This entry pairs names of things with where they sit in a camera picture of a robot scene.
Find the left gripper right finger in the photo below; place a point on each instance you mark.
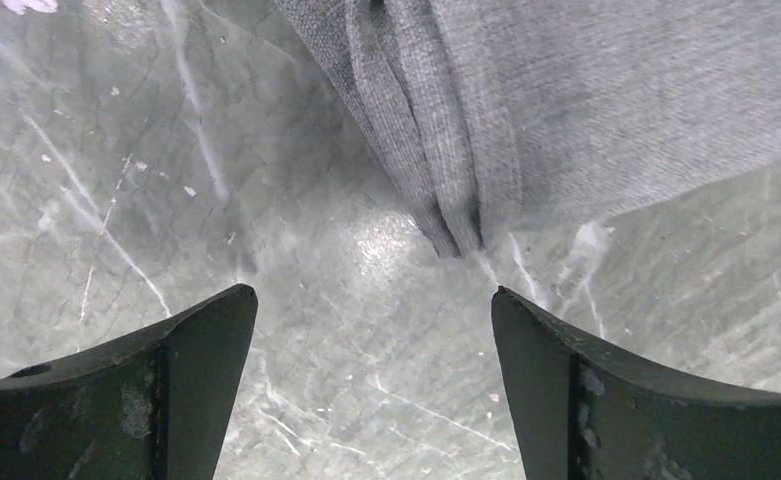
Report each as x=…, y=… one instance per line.
x=584, y=408

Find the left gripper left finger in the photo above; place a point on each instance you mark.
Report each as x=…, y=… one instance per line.
x=152, y=404

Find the grey cloth napkin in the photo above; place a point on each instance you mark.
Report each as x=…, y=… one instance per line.
x=491, y=116

